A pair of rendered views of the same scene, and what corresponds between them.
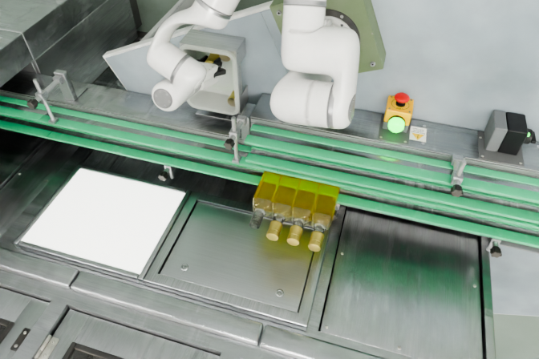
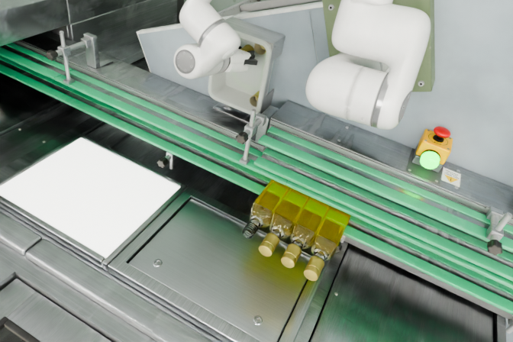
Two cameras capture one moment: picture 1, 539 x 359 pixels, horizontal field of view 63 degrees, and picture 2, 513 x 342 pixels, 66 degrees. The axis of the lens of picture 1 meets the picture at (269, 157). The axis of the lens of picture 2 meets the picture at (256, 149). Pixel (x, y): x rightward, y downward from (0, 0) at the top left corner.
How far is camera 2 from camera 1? 0.28 m
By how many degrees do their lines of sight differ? 8
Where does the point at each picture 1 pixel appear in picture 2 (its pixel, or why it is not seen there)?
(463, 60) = not seen: outside the picture
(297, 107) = (340, 90)
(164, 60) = (198, 17)
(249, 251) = (233, 263)
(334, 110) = (385, 101)
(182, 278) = (151, 275)
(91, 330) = (31, 308)
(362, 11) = not seen: hidden behind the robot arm
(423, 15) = (490, 42)
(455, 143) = (492, 195)
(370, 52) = (422, 69)
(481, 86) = not seen: outside the picture
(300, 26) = not seen: outside the picture
